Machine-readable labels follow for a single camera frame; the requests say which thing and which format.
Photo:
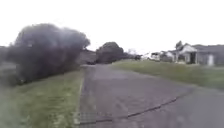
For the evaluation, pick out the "round dark tree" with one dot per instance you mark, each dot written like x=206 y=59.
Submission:
x=110 y=52

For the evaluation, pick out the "grey asphalt road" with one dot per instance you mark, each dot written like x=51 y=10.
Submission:
x=133 y=96

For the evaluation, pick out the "large dark tree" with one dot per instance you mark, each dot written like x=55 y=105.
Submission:
x=46 y=50

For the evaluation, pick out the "grass verge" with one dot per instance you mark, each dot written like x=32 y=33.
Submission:
x=180 y=71
x=46 y=100

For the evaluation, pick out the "grey building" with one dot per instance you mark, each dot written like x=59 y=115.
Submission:
x=200 y=53

